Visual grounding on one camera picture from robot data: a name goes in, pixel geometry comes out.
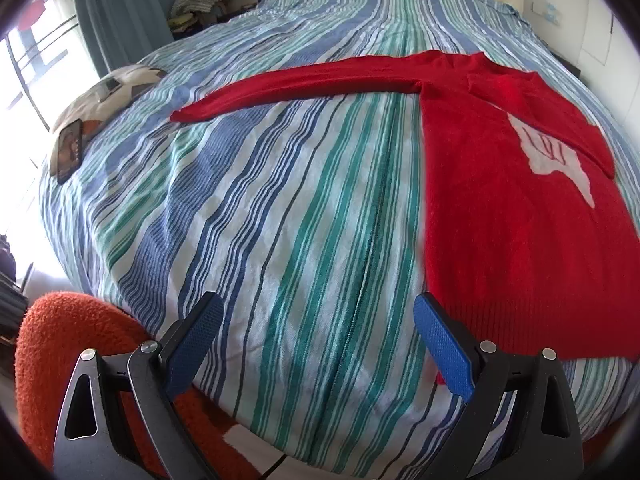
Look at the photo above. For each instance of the patterned beige cushion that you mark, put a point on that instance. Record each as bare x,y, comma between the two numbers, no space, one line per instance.
103,102

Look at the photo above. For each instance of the dark right nightstand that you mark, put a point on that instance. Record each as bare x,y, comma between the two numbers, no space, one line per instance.
571,67

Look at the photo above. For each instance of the teal curtain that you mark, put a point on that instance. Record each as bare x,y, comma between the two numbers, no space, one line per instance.
122,32

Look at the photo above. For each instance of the white wall socket panel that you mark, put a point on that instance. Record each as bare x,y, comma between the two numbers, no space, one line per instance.
547,11

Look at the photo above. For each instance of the orange fluffy rug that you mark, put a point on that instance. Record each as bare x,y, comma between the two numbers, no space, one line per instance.
55,329

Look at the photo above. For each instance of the red sweater with white dog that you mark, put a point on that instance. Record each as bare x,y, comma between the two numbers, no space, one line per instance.
528,240

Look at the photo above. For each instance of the dark nightstand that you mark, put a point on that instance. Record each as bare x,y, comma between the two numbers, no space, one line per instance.
571,67
191,23

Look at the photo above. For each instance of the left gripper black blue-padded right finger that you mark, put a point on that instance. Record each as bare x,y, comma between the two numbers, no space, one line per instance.
542,438

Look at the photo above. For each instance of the dark left nightstand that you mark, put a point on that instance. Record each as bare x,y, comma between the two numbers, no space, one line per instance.
191,23

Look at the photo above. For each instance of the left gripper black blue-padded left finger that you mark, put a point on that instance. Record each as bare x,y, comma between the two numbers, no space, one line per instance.
93,439

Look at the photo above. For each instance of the black smartphone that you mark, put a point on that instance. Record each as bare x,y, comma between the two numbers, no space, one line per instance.
69,153

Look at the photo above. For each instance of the blue green striped bed cover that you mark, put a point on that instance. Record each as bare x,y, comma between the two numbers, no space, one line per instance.
306,217

